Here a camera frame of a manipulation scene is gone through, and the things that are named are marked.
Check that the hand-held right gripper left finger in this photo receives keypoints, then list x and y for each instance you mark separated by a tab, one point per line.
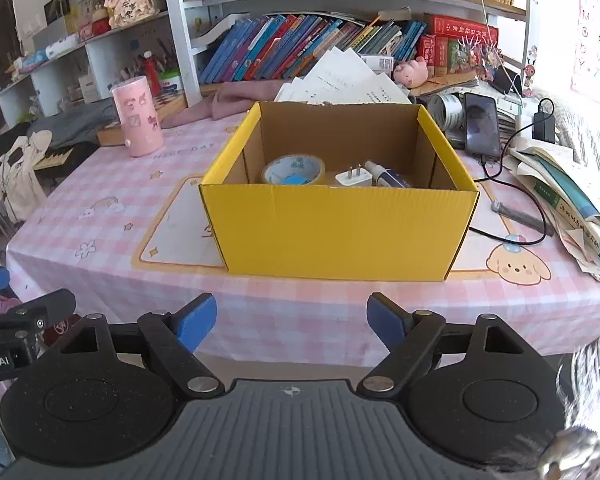
197	322

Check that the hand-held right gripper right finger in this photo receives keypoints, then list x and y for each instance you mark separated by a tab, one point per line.
385	322

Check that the yellow cardboard box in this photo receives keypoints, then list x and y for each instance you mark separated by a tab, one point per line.
330	230

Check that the white spray bottle blue label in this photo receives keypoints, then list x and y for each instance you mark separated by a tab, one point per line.
392	179

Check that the white charger plug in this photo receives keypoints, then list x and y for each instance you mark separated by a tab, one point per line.
350	179

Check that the small blue plastic object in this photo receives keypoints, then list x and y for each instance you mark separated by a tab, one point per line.
294	180

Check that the clear yellowish tape roll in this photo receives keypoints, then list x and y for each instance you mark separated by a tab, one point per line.
300	163

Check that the cream tote bag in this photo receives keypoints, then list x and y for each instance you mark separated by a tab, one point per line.
17	175

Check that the small piano keyboard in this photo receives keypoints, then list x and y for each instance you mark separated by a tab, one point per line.
55	156

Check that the grey cloth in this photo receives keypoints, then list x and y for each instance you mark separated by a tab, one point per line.
70	122

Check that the pink cylinder cup with stickers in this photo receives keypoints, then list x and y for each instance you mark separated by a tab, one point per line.
137	120

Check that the black smartphone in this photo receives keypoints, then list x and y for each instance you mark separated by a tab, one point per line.
481	127

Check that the wooden chessboard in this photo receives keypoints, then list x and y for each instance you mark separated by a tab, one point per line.
172	105

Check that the messy stack of books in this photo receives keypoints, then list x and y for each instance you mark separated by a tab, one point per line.
565	195

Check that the white printed tape roll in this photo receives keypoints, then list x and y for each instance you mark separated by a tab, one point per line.
447	110

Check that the blue wet wipes pack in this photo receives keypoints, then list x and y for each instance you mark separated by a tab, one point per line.
32	60

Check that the pink cloth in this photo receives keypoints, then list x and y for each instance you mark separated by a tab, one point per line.
240	95

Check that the jar with green lid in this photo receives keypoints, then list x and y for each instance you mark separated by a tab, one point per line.
171	84

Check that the white paper roll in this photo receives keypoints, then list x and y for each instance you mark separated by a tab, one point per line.
62	46

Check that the pile of printed papers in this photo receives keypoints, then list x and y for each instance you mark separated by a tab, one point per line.
350	80

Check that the brown envelopes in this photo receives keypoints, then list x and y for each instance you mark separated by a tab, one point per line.
450	84

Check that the white low shelf unit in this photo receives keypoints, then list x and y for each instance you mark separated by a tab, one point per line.
97	55

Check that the pink pig plush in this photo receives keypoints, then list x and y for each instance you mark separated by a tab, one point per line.
412	72

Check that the red bottle with white cap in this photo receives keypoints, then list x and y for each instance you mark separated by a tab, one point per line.
152	75

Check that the black power adapter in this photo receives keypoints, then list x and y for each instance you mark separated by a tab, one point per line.
544	127

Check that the small white carton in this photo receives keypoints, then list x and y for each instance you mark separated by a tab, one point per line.
380	63

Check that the black phone on stand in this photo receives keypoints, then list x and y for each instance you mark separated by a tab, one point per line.
502	79

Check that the grey striped blanket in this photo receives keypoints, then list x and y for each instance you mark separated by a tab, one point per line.
590	135

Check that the red jar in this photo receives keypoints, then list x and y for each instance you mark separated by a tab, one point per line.
101	24

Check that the white bookshelf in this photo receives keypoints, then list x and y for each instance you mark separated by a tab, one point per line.
177	35

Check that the row of colourful books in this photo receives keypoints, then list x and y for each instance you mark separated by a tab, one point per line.
280	45

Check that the red boxed dictionaries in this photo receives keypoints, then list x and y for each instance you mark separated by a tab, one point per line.
460	27

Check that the white wall switch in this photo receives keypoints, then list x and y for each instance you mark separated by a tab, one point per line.
35	24

